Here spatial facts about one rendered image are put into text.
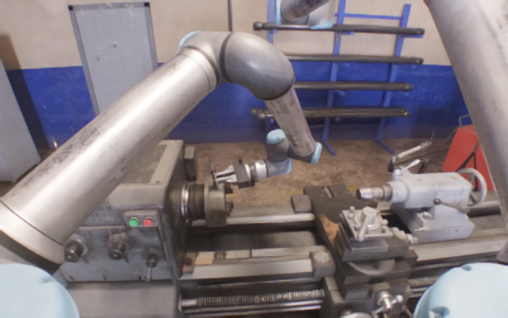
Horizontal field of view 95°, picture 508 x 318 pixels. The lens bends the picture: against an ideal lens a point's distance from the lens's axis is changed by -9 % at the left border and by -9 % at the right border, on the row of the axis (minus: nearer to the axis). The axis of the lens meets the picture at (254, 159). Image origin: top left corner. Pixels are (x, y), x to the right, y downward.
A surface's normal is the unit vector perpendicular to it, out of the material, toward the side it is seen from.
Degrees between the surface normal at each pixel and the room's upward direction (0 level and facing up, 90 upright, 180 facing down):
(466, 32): 80
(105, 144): 51
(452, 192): 82
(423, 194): 86
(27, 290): 5
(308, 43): 90
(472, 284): 5
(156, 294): 32
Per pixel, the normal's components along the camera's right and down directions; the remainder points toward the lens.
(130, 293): 0.05, -0.49
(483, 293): -0.08, -0.87
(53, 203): 0.66, -0.11
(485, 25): -0.69, -0.14
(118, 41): 0.08, 0.48
